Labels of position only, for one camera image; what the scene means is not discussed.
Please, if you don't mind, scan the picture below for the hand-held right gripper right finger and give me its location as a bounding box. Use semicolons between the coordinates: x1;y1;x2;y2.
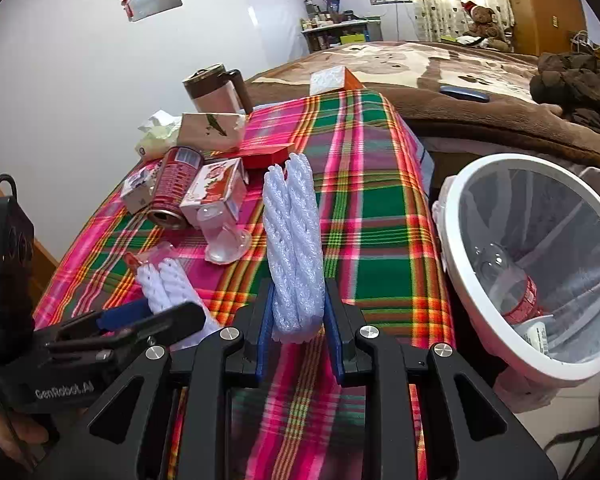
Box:
324;278;559;480

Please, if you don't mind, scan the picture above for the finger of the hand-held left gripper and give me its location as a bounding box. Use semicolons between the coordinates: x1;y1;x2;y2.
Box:
44;302;207;362
55;300;154;342

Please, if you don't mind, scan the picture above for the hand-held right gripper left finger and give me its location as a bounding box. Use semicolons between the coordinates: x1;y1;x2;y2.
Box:
32;277;277;480

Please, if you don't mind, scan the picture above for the short white foam net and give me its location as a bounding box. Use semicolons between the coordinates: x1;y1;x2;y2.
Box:
137;257;222;352

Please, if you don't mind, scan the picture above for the long white foam net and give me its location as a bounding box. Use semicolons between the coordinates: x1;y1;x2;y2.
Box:
262;152;327;345

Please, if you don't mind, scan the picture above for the red drink can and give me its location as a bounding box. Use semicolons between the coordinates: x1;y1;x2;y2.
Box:
146;145;204;231

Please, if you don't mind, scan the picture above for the strawberry milk carton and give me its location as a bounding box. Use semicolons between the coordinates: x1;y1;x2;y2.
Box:
179;157;249;227

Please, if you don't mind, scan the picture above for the red medicine box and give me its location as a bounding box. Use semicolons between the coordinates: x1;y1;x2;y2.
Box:
239;142;296;169

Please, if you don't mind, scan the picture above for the white mesh trash bin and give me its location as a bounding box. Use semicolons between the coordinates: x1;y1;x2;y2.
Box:
431;165;600;413

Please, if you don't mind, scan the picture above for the person's left hand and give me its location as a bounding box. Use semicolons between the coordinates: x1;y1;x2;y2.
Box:
0;407;51;471

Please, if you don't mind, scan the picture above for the clear pink plastic wrapper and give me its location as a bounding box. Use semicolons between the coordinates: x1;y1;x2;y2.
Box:
124;241;177;268

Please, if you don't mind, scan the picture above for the clear plastic cup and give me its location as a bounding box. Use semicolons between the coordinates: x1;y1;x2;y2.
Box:
196;202;254;264

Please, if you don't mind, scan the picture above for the small white drink carton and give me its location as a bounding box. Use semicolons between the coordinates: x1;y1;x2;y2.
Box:
119;167;160;216

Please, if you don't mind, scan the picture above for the clear plastic bottle red label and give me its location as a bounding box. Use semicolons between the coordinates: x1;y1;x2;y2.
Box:
470;242;542;325

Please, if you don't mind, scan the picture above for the pale tissue pack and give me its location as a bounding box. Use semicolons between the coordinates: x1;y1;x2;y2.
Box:
134;109;183;162

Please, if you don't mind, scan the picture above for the brown and pink mug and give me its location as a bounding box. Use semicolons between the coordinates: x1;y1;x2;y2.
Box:
182;63;255;116

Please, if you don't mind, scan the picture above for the white packet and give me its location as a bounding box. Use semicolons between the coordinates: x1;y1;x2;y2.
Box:
309;66;349;96

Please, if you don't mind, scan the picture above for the blue case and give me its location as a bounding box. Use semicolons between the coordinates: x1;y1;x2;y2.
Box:
439;84;491;104

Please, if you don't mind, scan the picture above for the brown printed blanket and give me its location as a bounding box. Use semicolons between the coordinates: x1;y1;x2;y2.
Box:
244;40;600;173

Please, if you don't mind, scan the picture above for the cluttered shelf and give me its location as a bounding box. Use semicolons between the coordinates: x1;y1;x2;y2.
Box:
300;0;384;53

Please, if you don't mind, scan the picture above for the dark clothes pile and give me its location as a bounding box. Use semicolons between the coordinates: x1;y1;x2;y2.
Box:
529;51;600;128

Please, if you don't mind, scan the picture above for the brown teddy bear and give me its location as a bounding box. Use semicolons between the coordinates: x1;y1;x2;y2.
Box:
459;2;513;53

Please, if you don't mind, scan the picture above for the wooden wardrobe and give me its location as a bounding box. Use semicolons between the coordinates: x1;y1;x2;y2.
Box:
497;0;588;57

